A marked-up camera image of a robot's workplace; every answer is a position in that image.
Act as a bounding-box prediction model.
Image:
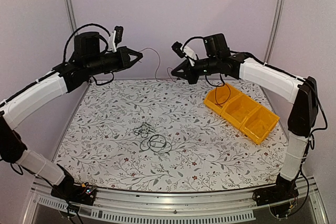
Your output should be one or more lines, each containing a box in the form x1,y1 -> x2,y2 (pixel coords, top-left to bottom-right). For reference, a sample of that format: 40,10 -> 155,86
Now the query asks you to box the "aluminium front rail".
22,177 -> 331,223

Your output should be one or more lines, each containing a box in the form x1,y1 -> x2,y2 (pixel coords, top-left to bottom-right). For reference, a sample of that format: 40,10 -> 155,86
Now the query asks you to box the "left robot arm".
1,23 -> 143,200

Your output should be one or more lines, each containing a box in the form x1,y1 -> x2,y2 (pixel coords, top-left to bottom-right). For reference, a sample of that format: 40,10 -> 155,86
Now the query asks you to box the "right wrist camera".
171,41 -> 198,67

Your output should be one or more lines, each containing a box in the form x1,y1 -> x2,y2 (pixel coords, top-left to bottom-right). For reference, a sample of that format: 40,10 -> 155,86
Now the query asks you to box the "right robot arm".
171,34 -> 323,181

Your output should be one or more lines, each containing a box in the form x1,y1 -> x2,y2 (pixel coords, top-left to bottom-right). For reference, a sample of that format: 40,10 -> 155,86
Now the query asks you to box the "black cable coil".
139,134 -> 173,154

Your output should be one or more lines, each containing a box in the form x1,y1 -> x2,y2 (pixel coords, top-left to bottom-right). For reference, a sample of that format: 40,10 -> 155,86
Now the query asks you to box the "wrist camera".
108,26 -> 124,52
171,41 -> 198,67

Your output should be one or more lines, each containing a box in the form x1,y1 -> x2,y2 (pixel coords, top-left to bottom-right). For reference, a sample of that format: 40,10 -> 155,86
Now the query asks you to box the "right aluminium post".
264,0 -> 285,63

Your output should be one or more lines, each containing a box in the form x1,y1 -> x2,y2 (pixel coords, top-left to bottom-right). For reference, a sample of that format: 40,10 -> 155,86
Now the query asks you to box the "thin grey cable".
139,48 -> 179,82

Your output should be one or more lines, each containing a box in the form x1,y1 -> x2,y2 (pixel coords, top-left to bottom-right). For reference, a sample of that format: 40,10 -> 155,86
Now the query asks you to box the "floral table mat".
54,80 -> 288,192

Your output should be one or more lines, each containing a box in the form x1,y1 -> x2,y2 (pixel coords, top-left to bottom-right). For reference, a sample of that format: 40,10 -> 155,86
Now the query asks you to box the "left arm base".
51,165 -> 97,206

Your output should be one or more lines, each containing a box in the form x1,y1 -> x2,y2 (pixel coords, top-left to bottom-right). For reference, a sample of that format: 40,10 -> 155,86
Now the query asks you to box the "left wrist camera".
108,26 -> 124,52

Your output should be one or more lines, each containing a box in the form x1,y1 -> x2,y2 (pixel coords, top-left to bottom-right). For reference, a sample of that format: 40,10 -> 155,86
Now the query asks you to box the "yellow bin middle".
220,94 -> 260,130

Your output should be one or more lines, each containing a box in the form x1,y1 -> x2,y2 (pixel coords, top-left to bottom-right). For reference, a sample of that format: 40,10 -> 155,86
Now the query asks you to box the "cable pile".
132,122 -> 156,138

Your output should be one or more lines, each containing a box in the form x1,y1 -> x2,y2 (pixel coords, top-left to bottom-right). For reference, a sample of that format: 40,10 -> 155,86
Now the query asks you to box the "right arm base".
252,175 -> 299,219

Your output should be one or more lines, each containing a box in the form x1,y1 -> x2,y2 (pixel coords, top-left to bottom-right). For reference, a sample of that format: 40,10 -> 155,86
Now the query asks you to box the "yellow bin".
239,106 -> 280,145
220,94 -> 260,130
204,83 -> 240,115

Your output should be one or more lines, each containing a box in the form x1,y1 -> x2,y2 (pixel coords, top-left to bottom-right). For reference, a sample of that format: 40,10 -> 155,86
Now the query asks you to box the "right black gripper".
173,56 -> 221,84

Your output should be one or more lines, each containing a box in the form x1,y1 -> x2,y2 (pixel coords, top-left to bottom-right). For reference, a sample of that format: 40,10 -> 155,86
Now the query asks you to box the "red cable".
214,82 -> 232,108

